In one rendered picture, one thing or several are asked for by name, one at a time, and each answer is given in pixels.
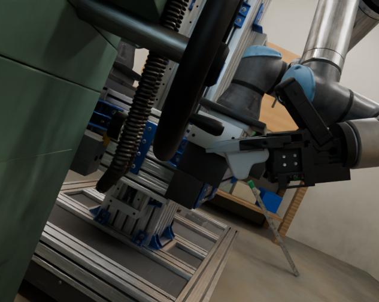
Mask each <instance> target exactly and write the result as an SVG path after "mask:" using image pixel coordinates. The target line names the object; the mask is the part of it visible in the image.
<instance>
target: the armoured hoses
mask: <svg viewBox="0 0 379 302"><path fill-rule="evenodd" d="M188 2H189V0H167V4H166V5H165V9H164V11H163V14H162V18H161V19H159V21H160V23H159V24H160V25H162V26H165V27H167V28H169V29H172V30H173V31H175V32H179V28H180V24H182V21H181V20H183V15H185V13H184V12H185V11H186V7H187V6H188V4H187V3H188ZM148 52H149V55H147V58H148V59H146V60H145V61H146V64H144V67H145V68H143V69H142V70H143V73H141V76H142V77H140V81H139V82H138V85H139V86H137V90H136V91H135V93H136V94H135V95H134V99H133V100H132V102H133V103H132V104H131V108H129V110H130V112H128V116H127V117H126V118H127V120H126V121H125V125H123V127H124V129H122V133H121V134H120V135H121V137H120V138H119V140H120V141H119V142H118V146H116V148H117V149H116V150H115V154H114V158H113V159H112V161H111V164H110V166H109V167H108V169H107V170H106V172H105V173H104V174H103V176H102V177H101V178H100V179H99V180H98V182H97V184H96V190H97V191H98V192H99V193H104V192H107V191H108V190H109V189H110V188H111V187H112V186H113V185H114V184H115V183H116V182H117V181H118V180H119V179H120V178H122V177H123V176H124V175H125V174H127V173H128V172H129V170H130V169H131V167H132V164H133V161H134V160H135V159H134V157H136V155H135V154H136V153H137V150H138V146H139V145H140V144H139V143H140V142H141V140H140V139H142V135H143V134H144V133H143V131H145V129H144V128H145V127H146V124H147V120H149V118H148V117H149V116H150V112H151V108H153V106H152V105H153V104H154V101H155V100H156V99H155V97H156V96H157V95H156V93H158V89H159V85H160V84H161V83H160V82H161V81H162V77H163V73H165V69H166V65H167V64H168V63H167V61H169V59H167V58H165V57H163V56H160V55H158V54H156V53H153V52H151V51H148Z"/></svg>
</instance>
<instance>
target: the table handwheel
mask: <svg viewBox="0 0 379 302"><path fill-rule="evenodd" d="M243 2H244V0H207V1H206V3H205V5H204V7H203V9H202V11H201V14H200V16H199V18H198V21H197V22H196V25H195V27H194V30H193V32H192V34H191V36H190V38H189V37H187V36H185V35H182V34H180V33H178V32H175V31H173V30H172V29H169V28H167V27H165V26H162V25H160V24H158V23H156V22H154V21H152V20H149V19H147V18H145V17H143V16H140V15H139V14H136V13H134V12H132V11H129V10H127V9H125V8H123V7H121V6H118V5H116V4H114V3H112V2H110V1H108V0H79V2H78V5H77V16H78V18H79V19H80V20H83V21H85V22H87V23H90V24H91V25H94V26H96V27H98V28H101V29H103V30H105V31H107V32H109V33H111V34H114V35H116V36H118V37H120V38H122V39H125V40H127V41H129V42H132V43H134V44H136V45H138V46H140V47H143V48H145V49H147V50H149V51H151V52H153V53H156V54H158V55H160V56H163V57H165V58H167V59H169V60H171V61H174V62H176V63H178V64H179V66H178V68H177V71H176V73H175V76H174V79H173V81H172V84H171V87H170V89H169V92H168V95H167V97H166V101H165V103H164V106H163V109H162V112H161V115H160V118H159V122H158V124H157V128H156V132H155V135H154V140H153V153H154V156H155V157H156V158H157V159H158V160H160V161H168V160H170V159H172V157H173V156H174V155H175V153H176V151H177V149H178V147H179V145H180V143H181V141H182V139H183V137H184V135H185V133H186V131H187V128H188V126H189V124H190V122H189V119H190V117H191V115H192V113H193V112H195V111H196V109H197V107H198V104H199V102H200V100H201V98H202V96H203V93H204V91H205V89H206V87H211V86H214V85H215V83H216V81H217V78H218V76H219V74H220V72H221V70H222V68H223V65H224V63H225V60H226V58H227V56H228V54H229V52H230V50H229V47H228V45H227V44H226V41H227V39H228V36H229V34H230V32H231V30H232V27H233V25H234V23H235V21H236V18H237V16H238V13H239V11H240V9H241V6H242V3H243Z"/></svg>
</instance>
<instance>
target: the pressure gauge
mask: <svg viewBox="0 0 379 302"><path fill-rule="evenodd" d="M127 116H128V114H126V113H123V112H121V111H117V112H116V113H115V114H114V116H113V117H112V119H111V121H110V123H109V126H108V129H107V131H105V134H104V136H103V138H102V139H103V140H104V143H103V145H105V146H108V143H109V141H110V139H111V138H112V139H114V140H116V141H118V142H119V141H120V140H119V138H120V137H121V135H120V134H121V133H122V129H124V127H123V125H125V121H126V120H127V118H126V117H127Z"/></svg>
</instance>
